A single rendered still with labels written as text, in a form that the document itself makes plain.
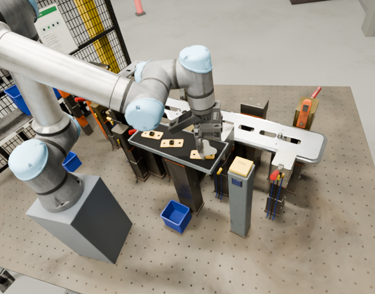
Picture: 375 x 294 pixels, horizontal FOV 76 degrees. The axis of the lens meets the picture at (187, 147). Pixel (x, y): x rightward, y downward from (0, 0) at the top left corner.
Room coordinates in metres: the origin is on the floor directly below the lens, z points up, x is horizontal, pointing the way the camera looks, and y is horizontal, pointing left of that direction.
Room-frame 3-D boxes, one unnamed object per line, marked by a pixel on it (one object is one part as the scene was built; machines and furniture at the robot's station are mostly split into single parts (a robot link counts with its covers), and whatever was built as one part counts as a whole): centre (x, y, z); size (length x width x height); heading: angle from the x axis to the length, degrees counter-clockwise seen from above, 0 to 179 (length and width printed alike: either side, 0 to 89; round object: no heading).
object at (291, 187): (0.64, -0.48, 0.84); 0.12 x 0.05 x 0.29; 139
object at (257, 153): (0.78, -0.32, 0.84); 0.12 x 0.05 x 0.29; 139
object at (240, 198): (0.48, -0.16, 0.92); 0.08 x 0.08 x 0.44; 49
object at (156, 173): (0.96, 0.21, 0.95); 0.18 x 0.13 x 0.49; 49
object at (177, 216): (0.58, 0.12, 0.75); 0.11 x 0.10 x 0.09; 49
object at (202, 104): (0.55, -0.07, 1.40); 0.08 x 0.08 x 0.05
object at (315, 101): (0.82, -0.58, 0.88); 0.14 x 0.09 x 0.36; 139
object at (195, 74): (0.55, -0.06, 1.48); 0.09 x 0.08 x 0.11; 74
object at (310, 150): (1.04, -0.02, 1.00); 1.38 x 0.22 x 0.02; 49
